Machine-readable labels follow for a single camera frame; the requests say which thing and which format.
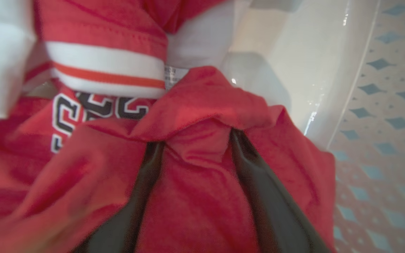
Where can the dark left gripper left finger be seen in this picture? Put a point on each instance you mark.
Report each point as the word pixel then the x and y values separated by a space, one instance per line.
pixel 118 232

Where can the white perforated laundry basket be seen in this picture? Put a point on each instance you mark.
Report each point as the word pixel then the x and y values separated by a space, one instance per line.
pixel 311 52

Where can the red smooth shirt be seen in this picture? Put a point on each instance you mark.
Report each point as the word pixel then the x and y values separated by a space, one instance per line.
pixel 195 196

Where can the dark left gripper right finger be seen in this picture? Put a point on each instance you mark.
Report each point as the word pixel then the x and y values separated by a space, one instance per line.
pixel 280 225

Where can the red jersey striped white cuff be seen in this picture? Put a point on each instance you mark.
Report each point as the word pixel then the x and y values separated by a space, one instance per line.
pixel 100 21

